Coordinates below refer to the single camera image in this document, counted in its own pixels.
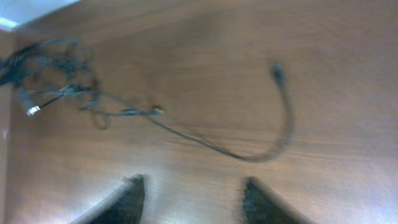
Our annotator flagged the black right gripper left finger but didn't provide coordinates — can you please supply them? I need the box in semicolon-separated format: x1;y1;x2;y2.
71;174;146;224

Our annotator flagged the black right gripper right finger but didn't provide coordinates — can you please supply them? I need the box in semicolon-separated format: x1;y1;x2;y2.
241;176;313;224

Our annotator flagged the thick black USB cable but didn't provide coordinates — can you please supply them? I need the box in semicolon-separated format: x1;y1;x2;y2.
102;61;295;163

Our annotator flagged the thin black micro-USB cable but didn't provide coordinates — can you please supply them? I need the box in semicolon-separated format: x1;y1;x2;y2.
26;77;103;130

